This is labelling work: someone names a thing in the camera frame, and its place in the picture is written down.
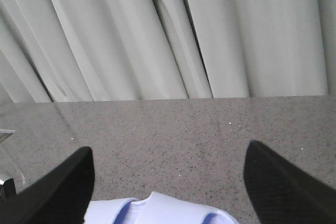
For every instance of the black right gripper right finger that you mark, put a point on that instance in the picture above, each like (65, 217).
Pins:
(280, 192)

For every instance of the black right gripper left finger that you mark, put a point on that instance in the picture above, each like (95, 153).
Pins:
(61, 196)

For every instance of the light blue slipper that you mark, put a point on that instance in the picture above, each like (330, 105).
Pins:
(157, 208)

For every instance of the white pleated curtain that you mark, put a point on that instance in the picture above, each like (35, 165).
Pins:
(105, 50)

